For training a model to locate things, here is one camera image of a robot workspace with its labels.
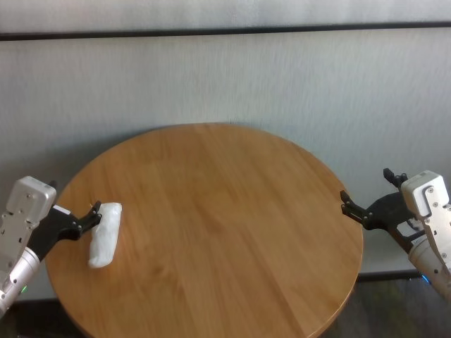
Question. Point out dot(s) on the white sandbag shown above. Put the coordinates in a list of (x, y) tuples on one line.
[(105, 239)]

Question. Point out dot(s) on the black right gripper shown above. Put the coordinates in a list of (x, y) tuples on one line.
[(387, 213)]

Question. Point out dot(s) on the black skirting board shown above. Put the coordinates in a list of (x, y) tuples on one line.
[(387, 274)]

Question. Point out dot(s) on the black wall trim strip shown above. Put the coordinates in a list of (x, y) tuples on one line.
[(225, 30)]

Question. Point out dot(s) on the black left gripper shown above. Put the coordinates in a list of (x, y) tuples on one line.
[(53, 232)]

